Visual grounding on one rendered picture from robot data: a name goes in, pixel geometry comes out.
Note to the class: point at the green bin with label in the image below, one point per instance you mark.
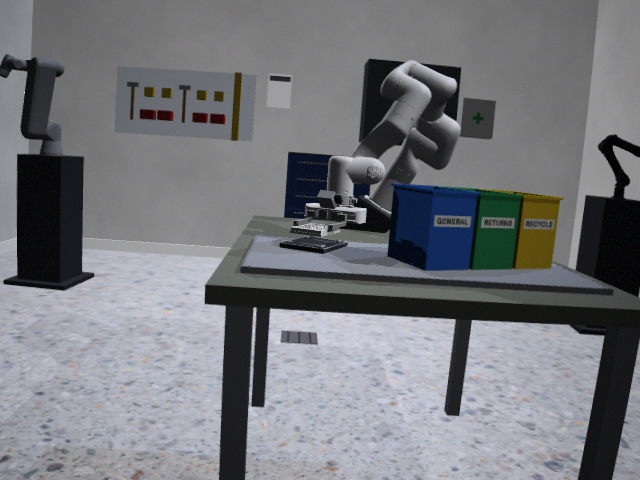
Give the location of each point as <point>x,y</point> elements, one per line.
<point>495,228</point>

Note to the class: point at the yellow open bin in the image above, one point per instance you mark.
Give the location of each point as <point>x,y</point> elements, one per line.
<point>536,230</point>

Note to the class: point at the blue bin with label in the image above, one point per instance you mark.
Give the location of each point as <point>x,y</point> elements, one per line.
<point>432,229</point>

